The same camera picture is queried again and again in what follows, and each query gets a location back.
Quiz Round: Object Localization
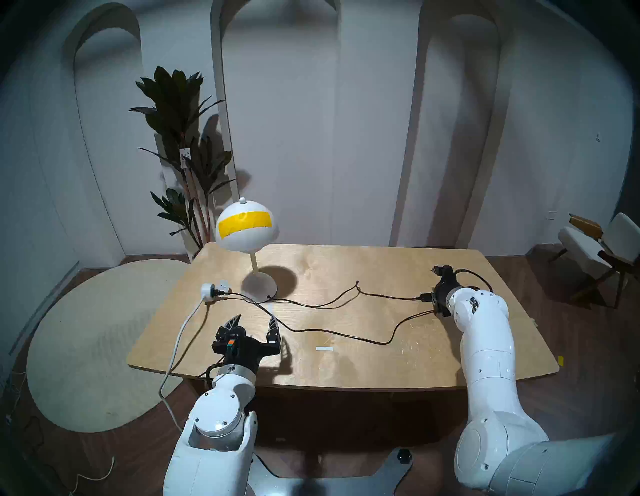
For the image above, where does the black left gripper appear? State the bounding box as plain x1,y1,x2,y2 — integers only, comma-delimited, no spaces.
211,314,282,377

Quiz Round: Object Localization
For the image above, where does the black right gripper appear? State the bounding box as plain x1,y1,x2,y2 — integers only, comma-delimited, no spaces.
431,274,463,318

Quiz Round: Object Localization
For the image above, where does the white lamp with yellow tape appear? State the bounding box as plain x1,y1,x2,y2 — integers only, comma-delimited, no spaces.
215,197,280,304

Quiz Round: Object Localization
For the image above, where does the white round extension socket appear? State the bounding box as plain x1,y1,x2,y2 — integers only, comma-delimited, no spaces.
200,279,232,303

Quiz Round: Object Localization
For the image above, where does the light wooden table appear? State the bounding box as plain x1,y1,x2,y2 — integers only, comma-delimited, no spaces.
126,243,560,392

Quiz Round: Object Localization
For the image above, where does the white wooden armchair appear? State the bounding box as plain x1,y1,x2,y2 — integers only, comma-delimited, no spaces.
548,212,640,308

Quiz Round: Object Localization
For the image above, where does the beige oval rug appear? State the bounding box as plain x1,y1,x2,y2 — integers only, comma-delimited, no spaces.
26,259,193,433

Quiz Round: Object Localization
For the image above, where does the tall green leafy plant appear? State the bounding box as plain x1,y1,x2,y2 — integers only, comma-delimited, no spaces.
128,66,238,251

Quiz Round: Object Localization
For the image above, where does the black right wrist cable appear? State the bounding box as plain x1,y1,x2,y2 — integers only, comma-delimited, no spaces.
454,268,494,293

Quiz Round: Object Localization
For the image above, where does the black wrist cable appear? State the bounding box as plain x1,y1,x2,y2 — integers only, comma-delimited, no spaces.
197,360,226,391
454,268,494,293

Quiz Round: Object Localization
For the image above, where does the black lamp power cord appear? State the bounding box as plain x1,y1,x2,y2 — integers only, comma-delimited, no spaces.
217,281,436,346

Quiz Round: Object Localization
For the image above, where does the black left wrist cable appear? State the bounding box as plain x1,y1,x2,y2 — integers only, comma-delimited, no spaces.
197,360,226,391

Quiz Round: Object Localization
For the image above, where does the white extension cable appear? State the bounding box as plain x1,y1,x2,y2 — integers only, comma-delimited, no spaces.
159,299,207,432

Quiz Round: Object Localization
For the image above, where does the grey metal robot base plate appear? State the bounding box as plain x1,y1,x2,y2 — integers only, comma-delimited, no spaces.
247,446,415,496

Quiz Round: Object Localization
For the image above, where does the thin white floor cable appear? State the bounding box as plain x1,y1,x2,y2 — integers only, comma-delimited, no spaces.
67,456,116,493

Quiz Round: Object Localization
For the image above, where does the black floor cable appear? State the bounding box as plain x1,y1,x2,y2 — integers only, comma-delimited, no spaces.
10,415,56,466

